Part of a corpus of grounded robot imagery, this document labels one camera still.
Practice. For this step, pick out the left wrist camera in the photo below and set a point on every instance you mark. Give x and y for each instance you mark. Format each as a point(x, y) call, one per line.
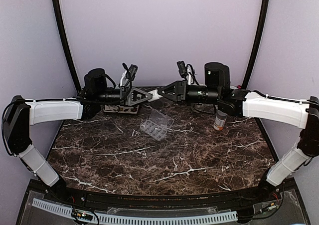
point(129, 74)

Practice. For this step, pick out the floral square plate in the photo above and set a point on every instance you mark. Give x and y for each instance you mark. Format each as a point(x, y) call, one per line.
point(119, 109)

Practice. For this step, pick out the black frame post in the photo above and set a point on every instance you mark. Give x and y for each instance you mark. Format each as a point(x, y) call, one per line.
point(256, 43)
point(65, 44)

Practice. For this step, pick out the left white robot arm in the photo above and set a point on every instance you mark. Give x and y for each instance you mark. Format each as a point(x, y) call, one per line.
point(99, 90)

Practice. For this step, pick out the left black frame post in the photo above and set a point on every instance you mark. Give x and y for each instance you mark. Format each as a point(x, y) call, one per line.
point(65, 44)

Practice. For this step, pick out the clear plastic pill organizer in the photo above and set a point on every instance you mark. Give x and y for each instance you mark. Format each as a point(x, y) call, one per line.
point(157, 120)

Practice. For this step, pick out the small white pill bottle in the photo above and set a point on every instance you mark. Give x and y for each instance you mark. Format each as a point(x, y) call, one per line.
point(155, 95)

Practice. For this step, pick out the white slotted cable duct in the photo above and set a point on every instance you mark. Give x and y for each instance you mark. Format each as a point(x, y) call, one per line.
point(121, 216)

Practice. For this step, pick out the orange pill bottle grey cap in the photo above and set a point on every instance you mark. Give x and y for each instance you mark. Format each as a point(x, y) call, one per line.
point(220, 120)

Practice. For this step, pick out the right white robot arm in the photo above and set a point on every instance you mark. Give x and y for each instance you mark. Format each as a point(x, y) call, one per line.
point(237, 102)

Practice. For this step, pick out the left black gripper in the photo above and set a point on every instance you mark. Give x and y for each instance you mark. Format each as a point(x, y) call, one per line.
point(128, 96)

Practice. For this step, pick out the beige ceramic mug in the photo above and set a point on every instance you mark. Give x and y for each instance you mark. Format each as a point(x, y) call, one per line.
point(198, 108)

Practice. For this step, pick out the right black frame post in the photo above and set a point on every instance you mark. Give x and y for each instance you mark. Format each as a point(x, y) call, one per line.
point(256, 43)

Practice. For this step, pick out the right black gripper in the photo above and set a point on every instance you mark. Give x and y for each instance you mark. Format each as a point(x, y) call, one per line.
point(180, 89)

